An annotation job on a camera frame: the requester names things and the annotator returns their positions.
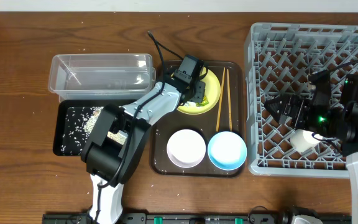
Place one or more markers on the grey dishwasher rack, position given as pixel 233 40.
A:
pixel 278 59

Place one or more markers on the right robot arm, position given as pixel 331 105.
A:
pixel 324 122

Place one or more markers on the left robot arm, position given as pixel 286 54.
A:
pixel 117 140

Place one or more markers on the green orange snack wrapper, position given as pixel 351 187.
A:
pixel 203 103

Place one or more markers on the yellow plate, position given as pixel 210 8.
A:
pixel 212 92

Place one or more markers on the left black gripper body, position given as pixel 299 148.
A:
pixel 198 90

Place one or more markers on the clear plastic bin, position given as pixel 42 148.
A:
pixel 101 76

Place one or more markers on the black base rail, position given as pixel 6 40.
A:
pixel 141 218

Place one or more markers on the light blue bowl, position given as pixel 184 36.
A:
pixel 227 150

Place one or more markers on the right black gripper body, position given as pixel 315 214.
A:
pixel 301 120

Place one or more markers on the pink white bowl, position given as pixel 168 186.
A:
pixel 186 148

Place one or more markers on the left wooden chopstick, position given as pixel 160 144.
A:
pixel 220 100

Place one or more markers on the black plastic tray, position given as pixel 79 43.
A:
pixel 62 111

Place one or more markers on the spilled rice pile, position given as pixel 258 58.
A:
pixel 78 125

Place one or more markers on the white cup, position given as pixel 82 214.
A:
pixel 303 140

